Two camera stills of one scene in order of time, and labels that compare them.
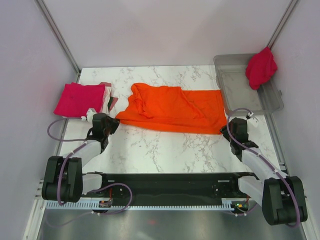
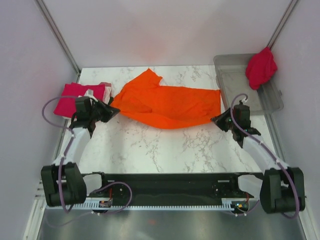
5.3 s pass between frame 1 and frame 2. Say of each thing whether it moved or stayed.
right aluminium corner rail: stayed
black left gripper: moved
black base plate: stayed
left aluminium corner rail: stayed
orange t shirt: moved
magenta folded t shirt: stayed
